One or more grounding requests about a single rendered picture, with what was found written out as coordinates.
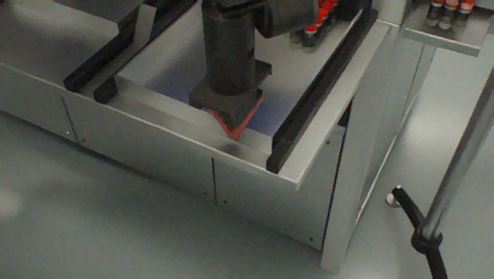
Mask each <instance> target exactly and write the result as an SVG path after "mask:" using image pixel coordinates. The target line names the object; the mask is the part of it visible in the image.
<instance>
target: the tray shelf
mask: <svg viewBox="0 0 494 279"><path fill-rule="evenodd" d="M193 1H194V0H180V1H179V2H178V3H177V4H175V5H174V6H173V7H172V8H171V9H170V10H168V11H167V12H166V13H165V15H164V16H162V17H161V18H160V19H159V20H158V21H157V22H155V23H154V24H153V29H152V32H151V37H150V40H151V39H152V38H154V36H155V35H157V34H158V33H159V32H160V31H161V30H162V29H164V28H165V27H166V25H167V24H168V23H169V22H171V21H172V20H173V19H174V18H175V17H176V16H177V15H178V14H180V13H181V12H182V11H183V10H184V9H185V8H186V7H187V6H189V5H190V4H191V3H192V2H193ZM371 2H372V0H339V1H338V4H337V5H338V11H337V17H336V19H337V20H340V21H344V22H347V23H350V24H351V23H352V21H353V20H354V19H355V17H356V15H357V14H358V13H359V11H360V10H361V9H363V13H362V18H363V16H364V14H365V13H366V12H367V11H368V9H370V8H371ZM391 30H392V25H391V24H388V23H385V22H382V21H378V20H376V21H375V22H374V24H373V25H372V27H371V28H370V31H369V32H368V33H367V34H366V36H365V37H364V39H363V41H362V43H361V44H360V46H359V47H358V49H357V51H356V52H355V54H354V55H353V58H352V59H351V60H350V62H349V63H348V65H347V67H346V69H345V70H344V72H343V73H342V74H341V76H340V78H339V79H338V81H337V82H336V84H335V85H334V87H333V89H332V91H331V92H330V93H329V94H328V96H327V97H326V99H325V100H324V102H323V103H322V105H321V107H320V108H319V110H318V112H317V113H316V115H315V117H314V119H313V120H312V122H311V123H310V125H309V126H308V128H307V129H306V131H305V132H304V134H303V136H302V138H301V139H300V140H299V141H298V143H297V145H296V147H295V148H294V150H292V152H291V154H290V155H289V157H288V159H287V160H286V163H285V164H284V166H283V167H282V169H281V171H280V173H279V174H278V175H275V174H273V173H271V172H269V171H266V160H267V158H268V157H269V154H267V153H265V152H262V151H260V150H257V149H254V148H252V147H248V146H245V145H244V144H241V143H239V142H236V141H234V140H232V139H229V138H227V137H224V136H222V135H220V134H218V133H216V132H212V131H209V130H207V129H205V128H203V127H201V126H199V125H196V124H193V123H188V122H186V121H183V120H182V119H179V118H177V117H173V116H171V115H170V114H167V113H165V112H162V111H160V110H157V109H154V108H152V107H150V106H147V105H145V104H143V103H141V102H138V101H135V100H133V99H131V98H129V97H126V96H124V95H121V94H119V93H116V94H115V95H114V96H112V97H111V98H110V99H109V100H108V101H107V102H106V103H105V104H104V105H103V104H101V103H98V102H96V101H95V99H94V94H93V91H94V90H95V89H96V88H98V87H100V86H101V83H99V82H97V81H94V79H95V78H96V77H97V76H98V75H99V74H100V73H101V72H102V71H103V70H104V69H105V68H106V67H108V66H109V65H110V64H111V63H112V62H113V61H114V60H116V59H117V58H118V57H120V56H121V55H122V54H123V53H124V52H125V51H126V50H127V49H128V48H129V47H131V46H132V44H131V45H130V46H128V47H127V48H126V49H125V50H124V51H123V52H122V53H120V54H119V55H118V56H117V57H115V58H113V59H112V60H111V61H110V62H109V63H108V64H106V65H105V66H104V67H103V68H102V69H101V70H100V71H99V72H98V73H97V74H96V75H95V76H94V77H92V78H91V79H90V80H89V81H88V82H87V83H85V85H84V86H82V87H81V88H79V89H78V90H77V91H76V92H75V93H73V92H71V91H68V90H66V89H65V87H64V83H63V80H64V79H65V78H67V77H68V76H69V75H70V74H71V73H73V72H74V71H75V70H76V69H77V68H79V67H80V66H81V65H82V64H83V63H84V62H85V61H86V60H87V59H89V58H90V57H91V56H92V55H94V54H96V52H97V51H99V50H100V49H101V48H102V47H104V46H105V45H106V44H107V43H108V42H109V41H111V40H112V39H113V38H111V37H108V36H106V35H103V34H98V33H96V32H94V31H91V30H89V29H86V28H84V27H81V26H77V25H74V24H72V23H69V22H66V21H63V20H60V19H57V18H54V17H51V16H49V15H46V14H43V13H40V12H38V11H34V10H31V9H29V8H26V7H24V6H22V5H19V4H15V3H12V2H9V1H6V0H3V1H2V2H1V3H0V72H3V73H5V74H8V75H10V76H14V77H16V78H19V79H23V80H24V81H26V82H29V83H31V84H34V85H36V86H38V87H42V88H44V89H46V90H49V91H50V92H53V93H55V94H58V95H61V96H62V97H64V98H67V99H69V100H72V101H74V102H77V103H79V104H82V105H84V106H87V107H88V108H91V109H95V110H97V111H99V112H101V113H103V114H105V115H107V116H110V117H113V118H115V119H117V120H122V121H124V122H126V123H129V124H133V125H135V126H137V127H139V128H141V129H143V130H145V131H148V132H150V133H153V134H155V135H158V136H160V137H162V138H164V139H167V140H170V141H173V142H174V143H176V144H178V145H181V146H183V147H187V148H189V149H191V150H196V151H198V152H200V153H202V154H204V155H207V156H210V157H212V158H214V159H216V160H219V161H221V162H225V163H226V164H229V165H230V166H233V167H235V168H238V169H240V170H243V171H245V172H248V173H250V174H252V175H254V176H257V177H262V178H263V179H266V180H268V181H271V182H273V183H276V184H277V185H281V186H283V187H286V188H287V189H289V190H291V191H293V192H297V191H298V189H299V187H300V186H301V184H302V182H303V181H304V179H305V178H306V177H307V175H308V173H309V172H310V170H311V168H312V166H313V164H314V162H315V160H316V158H317V157H318V154H319V153H320V151H321V150H322V148H323V147H324V145H325V143H326V142H327V140H328V138H329V137H330V135H331V133H332V132H333V129H334V128H335V126H336V125H337V123H338V122H339V121H340V119H341V117H342V115H343V113H344V112H345V110H346V108H347V107H348V103H349V102H350V100H351V98H352V97H353V95H354V93H355V92H356V90H357V88H358V87H359V86H360V84H361V83H362V81H363V78H364V77H365V75H366V73H367V72H368V70H369V69H370V67H371V65H372V63H373V62H374V60H375V58H376V57H377V55H378V53H379V52H380V50H381V49H382V48H383V46H384V44H385V42H386V40H387V38H388V37H389V35H390V33H391Z"/></svg>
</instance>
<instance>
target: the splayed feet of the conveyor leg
mask: <svg viewBox="0 0 494 279"><path fill-rule="evenodd" d="M385 200H386V204H387V205H388V206H389V207H393V208H399V207H401V209H402V210H403V211H404V213H405V214H406V215H407V216H408V219H409V220H410V221H411V223H412V225H413V227H414V229H415V230H414V232H413V234H412V237H411V239H410V242H411V245H412V247H413V248H414V249H415V250H417V251H418V252H419V253H423V254H425V256H426V259H427V261H428V265H429V268H430V273H431V277H432V279H448V275H447V272H446V269H445V263H444V261H443V258H442V255H441V253H440V251H439V247H440V246H441V244H442V242H443V234H442V232H440V234H439V236H438V239H437V240H435V241H427V240H425V239H423V238H422V236H421V234H420V230H421V228H422V226H423V222H424V220H425V217H424V215H423V214H422V212H421V210H420V209H419V207H418V206H417V205H416V204H415V203H414V201H413V200H412V199H411V198H410V197H409V195H408V194H407V192H406V191H405V190H404V189H403V187H401V186H399V185H397V186H395V187H394V188H393V189H392V191H391V192H390V193H388V194H387V195H386V196H385Z"/></svg>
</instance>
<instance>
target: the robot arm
mask: <svg viewBox="0 0 494 279"><path fill-rule="evenodd" d="M201 12H202V23H203V33H204V43H205V53H206V73H207V75H206V76H205V77H204V78H203V79H202V80H201V81H200V82H199V84H198V85H197V86H196V87H195V88H194V89H193V90H192V91H191V92H190V94H188V99H189V105H190V106H192V107H193V108H196V109H200V110H202V108H203V107H204V108H206V109H207V110H208V111H209V112H210V113H211V114H212V115H213V117H214V118H215V119H216V120H217V121H218V122H219V123H220V124H221V126H222V128H223V129H224V131H225V132H226V134H227V135H228V136H229V137H230V138H231V139H233V140H238V138H239V137H240V135H241V133H242V132H243V129H244V128H245V126H246V125H247V124H248V123H249V121H250V120H251V118H252V116H253V114H254V113H255V111H256V110H257V108H258V105H259V104H260V102H261V100H262V99H263V91H262V90H261V89H259V88H258V87H259V86H260V85H261V84H262V82H263V81H264V80H265V79H266V77H267V76H268V74H270V75H272V66H271V65H270V64H268V63H265V62H261V61H258V60H257V59H255V27H256V29H257V30H258V32H259V33H260V34H261V35H262V36H263V37H264V38H266V39H269V38H272V37H274V36H278V35H281V34H286V33H289V32H294V31H297V30H300V29H303V28H306V27H309V26H314V25H315V24H316V22H317V20H318V13H319V6H318V0H203V1H202V3H201Z"/></svg>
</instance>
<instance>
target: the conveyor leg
mask: <svg viewBox="0 0 494 279"><path fill-rule="evenodd" d="M493 125H494V65H493V67H492V69H491V72H490V74H489V77H488V78H487V80H486V82H485V85H484V87H483V90H482V92H481V94H480V96H479V99H478V101H477V103H476V105H475V108H474V110H473V113H472V114H471V116H470V118H469V120H468V123H467V126H466V128H465V130H464V132H463V134H462V136H461V138H460V142H459V144H458V146H457V148H456V149H455V151H454V154H453V157H452V159H451V161H450V163H449V165H448V168H447V170H446V172H445V175H444V177H443V179H442V182H441V183H440V185H439V187H438V190H437V192H436V194H435V197H434V198H435V199H434V200H433V203H432V205H431V207H430V211H429V213H428V214H427V216H426V218H425V220H424V222H423V226H422V228H421V230H420V234H421V236H422V238H423V239H425V240H427V241H435V240H437V239H438V236H439V234H440V232H441V229H442V227H443V225H444V223H445V220H446V219H447V217H448V216H449V214H450V212H451V209H452V207H453V204H454V202H455V201H456V199H457V197H458V195H459V193H460V190H461V188H462V186H463V185H464V184H465V182H466V180H467V178H468V175H469V173H470V171H471V170H472V168H473V166H474V164H475V160H476V158H477V156H478V155H479V153H480V151H481V149H482V148H483V145H484V143H485V141H486V140H487V138H488V136H489V134H490V131H491V129H492V127H493Z"/></svg>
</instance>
